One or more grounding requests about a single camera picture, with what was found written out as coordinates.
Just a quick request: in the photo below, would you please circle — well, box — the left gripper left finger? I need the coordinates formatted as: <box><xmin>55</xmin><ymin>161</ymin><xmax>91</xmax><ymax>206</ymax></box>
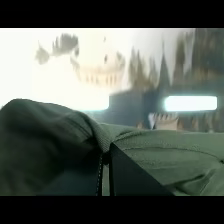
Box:
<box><xmin>39</xmin><ymin>153</ymin><xmax>103</xmax><ymax>197</ymax></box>

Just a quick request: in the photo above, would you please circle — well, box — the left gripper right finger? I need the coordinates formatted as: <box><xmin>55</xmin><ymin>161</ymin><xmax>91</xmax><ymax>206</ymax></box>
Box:
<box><xmin>109</xmin><ymin>142</ymin><xmax>175</xmax><ymax>197</ymax></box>

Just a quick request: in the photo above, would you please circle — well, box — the dark green T-shirt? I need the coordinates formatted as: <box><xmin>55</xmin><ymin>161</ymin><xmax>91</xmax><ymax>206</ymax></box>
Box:
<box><xmin>0</xmin><ymin>98</ymin><xmax>224</xmax><ymax>197</ymax></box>

